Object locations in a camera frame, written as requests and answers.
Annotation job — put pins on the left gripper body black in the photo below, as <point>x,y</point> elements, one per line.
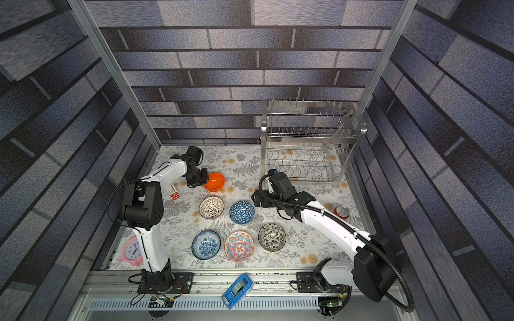
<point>199,177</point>

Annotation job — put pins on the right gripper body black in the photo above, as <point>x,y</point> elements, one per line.
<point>259,198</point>

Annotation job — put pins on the orange bowl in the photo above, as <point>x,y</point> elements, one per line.
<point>215,182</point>

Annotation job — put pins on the white lattice pattern bowl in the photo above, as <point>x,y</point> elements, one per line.
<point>211,207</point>

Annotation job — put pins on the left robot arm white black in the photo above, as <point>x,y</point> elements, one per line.
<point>142,210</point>

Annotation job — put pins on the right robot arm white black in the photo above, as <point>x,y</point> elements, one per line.
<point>373,271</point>

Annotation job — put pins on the steel two-tier dish rack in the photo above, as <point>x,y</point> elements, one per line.
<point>311,141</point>

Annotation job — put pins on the small red white box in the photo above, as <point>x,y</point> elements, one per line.
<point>173,192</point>

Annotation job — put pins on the blue dotted pattern bowl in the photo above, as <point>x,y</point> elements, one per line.
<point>242,212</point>

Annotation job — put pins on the black white floral bowl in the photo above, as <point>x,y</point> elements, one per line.
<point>272,237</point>

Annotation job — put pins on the floral table mat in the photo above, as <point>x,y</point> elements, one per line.
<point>240,165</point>

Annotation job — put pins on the red blue floral bowl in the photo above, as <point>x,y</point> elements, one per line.
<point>239,246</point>

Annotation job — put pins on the blue floral rim bowl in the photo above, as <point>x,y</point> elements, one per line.
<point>206,245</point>

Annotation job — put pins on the red soda can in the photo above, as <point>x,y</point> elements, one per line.
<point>342,212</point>

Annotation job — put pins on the blue handheld meter device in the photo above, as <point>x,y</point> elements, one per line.
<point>241,286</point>

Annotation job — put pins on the pink alarm clock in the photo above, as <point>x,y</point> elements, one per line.
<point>132,253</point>

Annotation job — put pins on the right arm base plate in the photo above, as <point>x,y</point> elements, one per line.
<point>315,282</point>

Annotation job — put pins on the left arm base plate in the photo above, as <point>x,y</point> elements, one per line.
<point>165,283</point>

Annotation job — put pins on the aluminium rail frame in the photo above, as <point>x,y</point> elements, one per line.
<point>255,294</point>

